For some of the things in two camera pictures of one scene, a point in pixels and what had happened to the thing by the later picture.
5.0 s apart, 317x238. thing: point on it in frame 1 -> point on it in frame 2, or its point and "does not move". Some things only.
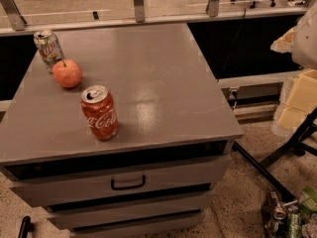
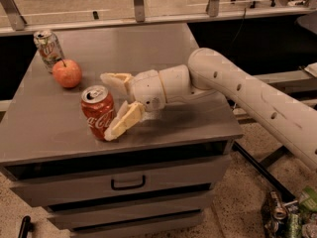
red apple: [67, 72] does not move
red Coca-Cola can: [100, 112] does not move
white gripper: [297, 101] -> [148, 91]
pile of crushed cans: [291, 219] does not move
